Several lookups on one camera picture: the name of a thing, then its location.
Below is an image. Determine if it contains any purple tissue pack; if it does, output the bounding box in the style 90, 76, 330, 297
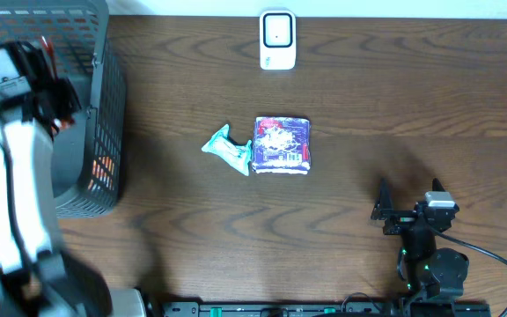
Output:
252, 116, 312, 175

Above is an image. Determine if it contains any teal wet wipe packet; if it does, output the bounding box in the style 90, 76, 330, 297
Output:
202, 124, 253, 176

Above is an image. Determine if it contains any red-brown chocolate bar wrapper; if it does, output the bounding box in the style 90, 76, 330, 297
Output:
40, 36, 75, 136

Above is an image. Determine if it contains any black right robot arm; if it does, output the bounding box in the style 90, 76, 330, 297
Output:
371, 179, 469, 302

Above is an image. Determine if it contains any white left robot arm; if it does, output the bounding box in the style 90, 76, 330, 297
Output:
0, 39, 113, 316

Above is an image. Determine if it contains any white barcode scanner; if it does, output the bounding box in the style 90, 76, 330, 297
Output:
259, 10, 297, 70

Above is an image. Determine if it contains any grey plastic mesh basket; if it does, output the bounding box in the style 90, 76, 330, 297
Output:
0, 0, 127, 218

